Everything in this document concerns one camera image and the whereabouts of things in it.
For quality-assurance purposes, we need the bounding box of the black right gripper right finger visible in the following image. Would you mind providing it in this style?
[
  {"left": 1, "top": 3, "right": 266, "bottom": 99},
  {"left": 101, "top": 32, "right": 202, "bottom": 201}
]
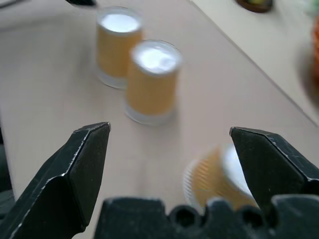
[{"left": 229, "top": 126, "right": 319, "bottom": 212}]

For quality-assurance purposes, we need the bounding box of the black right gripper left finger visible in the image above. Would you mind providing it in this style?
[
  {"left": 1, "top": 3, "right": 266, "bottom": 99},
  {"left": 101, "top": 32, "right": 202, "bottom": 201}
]
[{"left": 0, "top": 121, "right": 112, "bottom": 239}]

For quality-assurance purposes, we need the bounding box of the orange fruit in dark dish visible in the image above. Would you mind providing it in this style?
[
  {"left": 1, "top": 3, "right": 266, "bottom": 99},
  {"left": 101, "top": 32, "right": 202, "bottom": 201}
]
[{"left": 298, "top": 14, "right": 319, "bottom": 110}]

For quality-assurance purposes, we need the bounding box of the dark round bowl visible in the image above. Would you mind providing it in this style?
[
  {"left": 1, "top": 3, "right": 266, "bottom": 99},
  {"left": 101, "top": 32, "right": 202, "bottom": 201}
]
[{"left": 235, "top": 0, "right": 273, "bottom": 13}]

